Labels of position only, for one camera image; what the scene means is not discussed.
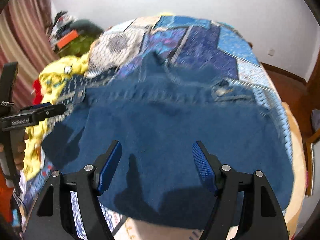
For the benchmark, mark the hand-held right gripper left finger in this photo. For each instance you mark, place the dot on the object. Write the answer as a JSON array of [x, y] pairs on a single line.
[[110, 167]]

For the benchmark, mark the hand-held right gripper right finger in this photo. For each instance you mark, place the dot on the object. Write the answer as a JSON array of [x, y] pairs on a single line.
[[203, 165]]

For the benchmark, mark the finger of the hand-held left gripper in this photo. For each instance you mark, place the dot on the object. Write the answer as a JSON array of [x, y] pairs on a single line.
[[50, 111]]

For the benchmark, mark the blue denim jacket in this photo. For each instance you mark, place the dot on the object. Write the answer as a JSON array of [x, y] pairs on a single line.
[[162, 120]]

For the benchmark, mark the person's left hand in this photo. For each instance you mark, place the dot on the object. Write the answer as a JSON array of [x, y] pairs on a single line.
[[20, 152]]

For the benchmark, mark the red cloth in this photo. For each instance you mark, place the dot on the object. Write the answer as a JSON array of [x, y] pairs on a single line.
[[37, 90]]

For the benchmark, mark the yellow cartoon blanket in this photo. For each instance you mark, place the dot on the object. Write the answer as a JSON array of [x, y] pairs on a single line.
[[57, 67]]

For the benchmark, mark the striped red curtain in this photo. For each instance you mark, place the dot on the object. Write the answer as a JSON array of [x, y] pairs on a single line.
[[22, 25]]

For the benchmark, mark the green patterned cloth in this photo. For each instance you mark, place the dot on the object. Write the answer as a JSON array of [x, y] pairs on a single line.
[[80, 45]]

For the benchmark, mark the orange box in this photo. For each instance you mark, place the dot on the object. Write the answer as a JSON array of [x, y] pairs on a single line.
[[66, 40]]

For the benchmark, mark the dark green cushion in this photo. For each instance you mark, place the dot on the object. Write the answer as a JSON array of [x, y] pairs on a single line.
[[87, 25]]

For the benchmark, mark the beige bed sheet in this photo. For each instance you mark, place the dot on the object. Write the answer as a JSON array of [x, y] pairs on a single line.
[[297, 135]]

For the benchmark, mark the blue patchwork blanket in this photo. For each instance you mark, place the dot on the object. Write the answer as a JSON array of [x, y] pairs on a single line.
[[200, 45]]

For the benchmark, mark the yellow plush object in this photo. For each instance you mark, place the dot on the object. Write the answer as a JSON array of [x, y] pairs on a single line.
[[166, 14]]

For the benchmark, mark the white wall socket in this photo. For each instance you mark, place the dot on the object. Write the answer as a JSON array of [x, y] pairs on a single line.
[[270, 52]]

